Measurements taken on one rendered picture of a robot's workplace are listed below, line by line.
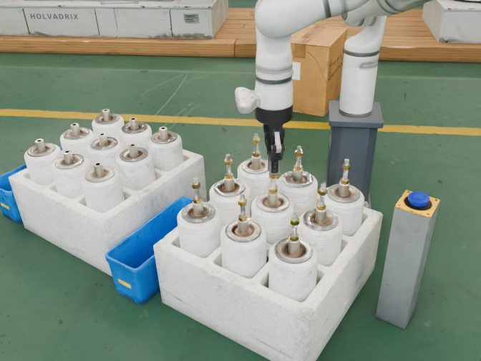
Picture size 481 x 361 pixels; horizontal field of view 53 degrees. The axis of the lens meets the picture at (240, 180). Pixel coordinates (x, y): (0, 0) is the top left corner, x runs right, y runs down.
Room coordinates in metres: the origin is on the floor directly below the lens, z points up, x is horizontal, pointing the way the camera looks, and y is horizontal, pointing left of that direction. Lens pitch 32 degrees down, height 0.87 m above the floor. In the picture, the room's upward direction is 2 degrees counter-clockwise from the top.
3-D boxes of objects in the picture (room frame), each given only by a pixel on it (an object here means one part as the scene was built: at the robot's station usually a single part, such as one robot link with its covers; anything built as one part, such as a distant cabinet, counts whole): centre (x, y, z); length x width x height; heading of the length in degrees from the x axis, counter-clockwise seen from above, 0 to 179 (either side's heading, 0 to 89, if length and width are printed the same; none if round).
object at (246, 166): (1.05, -0.04, 0.25); 0.08 x 0.08 x 0.01
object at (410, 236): (0.79, -0.35, 0.16); 0.07 x 0.07 x 0.31; 55
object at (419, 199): (0.79, -0.35, 0.32); 0.04 x 0.04 x 0.02
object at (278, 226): (0.89, -0.07, 0.16); 0.10 x 0.10 x 0.18
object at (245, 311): (0.89, -0.07, 0.09); 0.39 x 0.39 x 0.18; 55
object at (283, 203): (0.89, -0.07, 0.25); 0.08 x 0.08 x 0.01
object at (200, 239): (0.86, 0.09, 0.16); 0.10 x 0.10 x 0.18
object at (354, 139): (1.26, -0.33, 0.15); 0.15 x 0.15 x 0.30; 81
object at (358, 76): (1.26, -0.33, 0.39); 0.09 x 0.09 x 0.17; 81
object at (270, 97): (0.89, -0.05, 0.52); 0.11 x 0.09 x 0.06; 95
